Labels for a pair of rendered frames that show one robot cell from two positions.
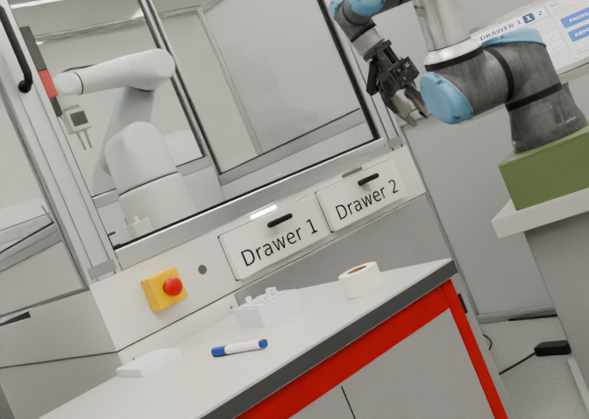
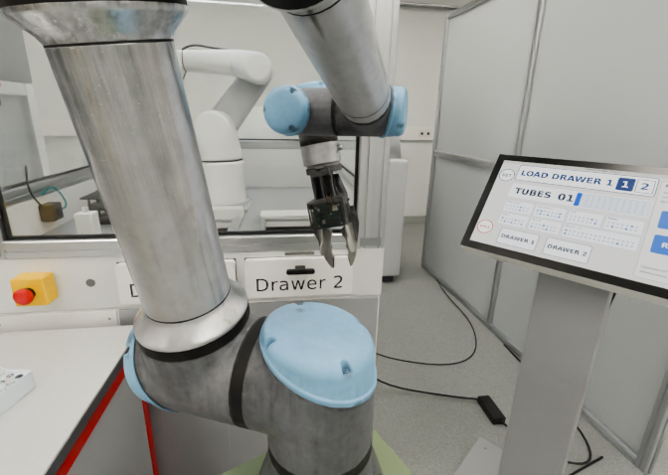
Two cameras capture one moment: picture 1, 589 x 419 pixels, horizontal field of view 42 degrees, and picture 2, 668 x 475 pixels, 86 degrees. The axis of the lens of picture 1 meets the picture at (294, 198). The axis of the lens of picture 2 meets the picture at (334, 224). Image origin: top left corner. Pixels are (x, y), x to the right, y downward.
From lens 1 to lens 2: 1.48 m
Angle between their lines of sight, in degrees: 32
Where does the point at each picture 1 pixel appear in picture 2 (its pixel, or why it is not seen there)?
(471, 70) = (163, 376)
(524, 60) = (276, 414)
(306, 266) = not seen: hidden behind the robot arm
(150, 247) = (43, 249)
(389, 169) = (342, 265)
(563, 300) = not seen: outside the picture
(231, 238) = (123, 271)
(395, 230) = not seen: hidden behind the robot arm
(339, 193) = (267, 269)
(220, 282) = (105, 297)
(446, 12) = (133, 266)
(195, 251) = (87, 266)
